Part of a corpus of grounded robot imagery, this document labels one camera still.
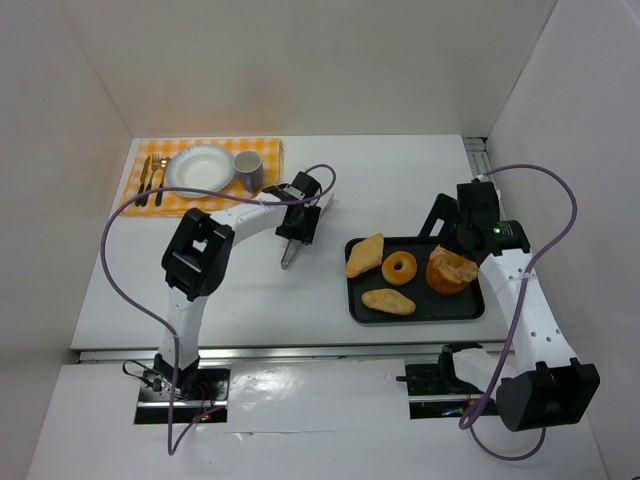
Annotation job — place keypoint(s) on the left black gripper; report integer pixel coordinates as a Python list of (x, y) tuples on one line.
[(296, 234)]

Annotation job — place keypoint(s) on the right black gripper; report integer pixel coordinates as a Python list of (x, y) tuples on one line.
[(441, 215)]

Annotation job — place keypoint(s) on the metal tongs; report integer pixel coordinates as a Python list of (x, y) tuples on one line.
[(294, 245)]

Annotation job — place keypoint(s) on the ring donut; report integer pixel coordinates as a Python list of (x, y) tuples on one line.
[(399, 268)]

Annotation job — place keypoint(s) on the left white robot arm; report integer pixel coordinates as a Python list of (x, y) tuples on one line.
[(197, 257)]

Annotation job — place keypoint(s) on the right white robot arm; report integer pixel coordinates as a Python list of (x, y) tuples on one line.
[(538, 380)]

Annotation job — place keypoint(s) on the flat triangular bread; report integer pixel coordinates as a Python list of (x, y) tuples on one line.
[(365, 255)]

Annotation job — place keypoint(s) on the oval flat bread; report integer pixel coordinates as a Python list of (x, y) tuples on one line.
[(388, 301)]

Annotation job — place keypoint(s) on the tall sugared pastry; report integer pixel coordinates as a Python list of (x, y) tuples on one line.
[(448, 273)]

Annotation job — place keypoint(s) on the purple mug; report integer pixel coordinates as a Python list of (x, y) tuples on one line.
[(249, 170)]

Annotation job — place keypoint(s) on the black tray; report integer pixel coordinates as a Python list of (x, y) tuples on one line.
[(431, 306)]

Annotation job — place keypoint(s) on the white plate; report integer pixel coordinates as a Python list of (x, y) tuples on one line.
[(203, 167)]

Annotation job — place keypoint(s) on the yellow checkered cloth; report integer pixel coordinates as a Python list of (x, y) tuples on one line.
[(271, 151)]

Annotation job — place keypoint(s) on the aluminium corner rail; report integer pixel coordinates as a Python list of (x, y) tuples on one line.
[(476, 151)]

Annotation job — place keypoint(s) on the black handled spoon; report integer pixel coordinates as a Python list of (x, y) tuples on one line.
[(163, 167)]

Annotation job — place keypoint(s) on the aluminium front rail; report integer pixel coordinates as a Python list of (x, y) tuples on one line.
[(295, 353)]

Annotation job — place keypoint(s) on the black handled fork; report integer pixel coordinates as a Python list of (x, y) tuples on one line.
[(155, 163)]

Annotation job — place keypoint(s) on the black handled knife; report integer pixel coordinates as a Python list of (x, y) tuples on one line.
[(142, 179)]

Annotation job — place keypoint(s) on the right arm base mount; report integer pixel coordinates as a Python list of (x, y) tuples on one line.
[(434, 392)]

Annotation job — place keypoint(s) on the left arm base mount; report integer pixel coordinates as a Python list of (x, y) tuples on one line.
[(206, 399)]

